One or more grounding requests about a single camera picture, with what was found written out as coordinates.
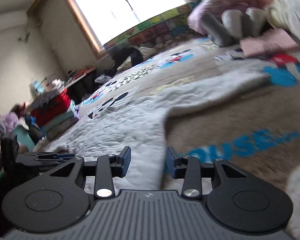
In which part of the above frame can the black clothing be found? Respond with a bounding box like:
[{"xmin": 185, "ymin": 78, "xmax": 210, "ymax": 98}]
[{"xmin": 111, "ymin": 46, "xmax": 143, "ymax": 72}]

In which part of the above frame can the white dotted rolled garment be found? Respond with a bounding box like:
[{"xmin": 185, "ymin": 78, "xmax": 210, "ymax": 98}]
[{"xmin": 245, "ymin": 7, "xmax": 268, "ymax": 37}]

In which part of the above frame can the pink folded shirt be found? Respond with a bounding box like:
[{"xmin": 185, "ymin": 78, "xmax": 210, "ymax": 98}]
[{"xmin": 240, "ymin": 29, "xmax": 299, "ymax": 58}]

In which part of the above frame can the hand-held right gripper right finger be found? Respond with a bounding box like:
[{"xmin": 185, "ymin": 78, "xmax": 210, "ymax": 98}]
[{"xmin": 166, "ymin": 147, "xmax": 243, "ymax": 198}]

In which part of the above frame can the printed cartoon blanket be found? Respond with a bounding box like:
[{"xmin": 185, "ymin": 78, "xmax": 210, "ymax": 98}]
[{"xmin": 40, "ymin": 36, "xmax": 300, "ymax": 240}]

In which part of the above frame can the colourful picture headboard mat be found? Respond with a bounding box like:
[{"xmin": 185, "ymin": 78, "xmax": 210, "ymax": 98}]
[{"xmin": 104, "ymin": 0, "xmax": 205, "ymax": 50}]

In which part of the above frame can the grey rolled garment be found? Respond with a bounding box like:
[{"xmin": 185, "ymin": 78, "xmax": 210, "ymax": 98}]
[{"xmin": 201, "ymin": 12, "xmax": 232, "ymax": 47}]

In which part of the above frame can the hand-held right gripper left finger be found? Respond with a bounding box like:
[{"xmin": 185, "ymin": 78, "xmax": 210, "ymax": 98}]
[{"xmin": 49, "ymin": 146, "xmax": 132, "ymax": 198}]

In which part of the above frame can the grey crumpled clothing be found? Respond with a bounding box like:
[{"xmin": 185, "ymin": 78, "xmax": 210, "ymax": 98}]
[{"xmin": 95, "ymin": 75, "xmax": 111, "ymax": 84}]

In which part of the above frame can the stack of folded clothes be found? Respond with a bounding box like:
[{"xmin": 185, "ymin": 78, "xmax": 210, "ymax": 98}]
[{"xmin": 30, "ymin": 89, "xmax": 78, "ymax": 140}]

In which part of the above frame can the white quilted rolled garment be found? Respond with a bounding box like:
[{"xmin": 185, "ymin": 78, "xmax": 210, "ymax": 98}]
[{"xmin": 221, "ymin": 10, "xmax": 248, "ymax": 39}]

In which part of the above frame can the pile of mixed clothes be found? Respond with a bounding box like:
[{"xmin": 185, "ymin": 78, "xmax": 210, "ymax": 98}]
[{"xmin": 0, "ymin": 102, "xmax": 30, "ymax": 144}]

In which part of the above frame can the window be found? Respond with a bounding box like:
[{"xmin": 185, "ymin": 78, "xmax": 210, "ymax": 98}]
[{"xmin": 64, "ymin": 0, "xmax": 193, "ymax": 53}]

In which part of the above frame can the dark desk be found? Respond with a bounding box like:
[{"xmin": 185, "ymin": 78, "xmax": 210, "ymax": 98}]
[{"xmin": 65, "ymin": 66, "xmax": 97, "ymax": 103}]

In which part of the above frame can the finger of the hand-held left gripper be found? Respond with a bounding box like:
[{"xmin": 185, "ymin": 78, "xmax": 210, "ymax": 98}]
[{"xmin": 16, "ymin": 152, "xmax": 77, "ymax": 167}]

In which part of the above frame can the white quilted garment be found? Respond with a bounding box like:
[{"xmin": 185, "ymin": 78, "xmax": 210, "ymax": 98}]
[
  {"xmin": 34, "ymin": 74, "xmax": 269, "ymax": 192},
  {"xmin": 221, "ymin": 10, "xmax": 248, "ymax": 39}
]

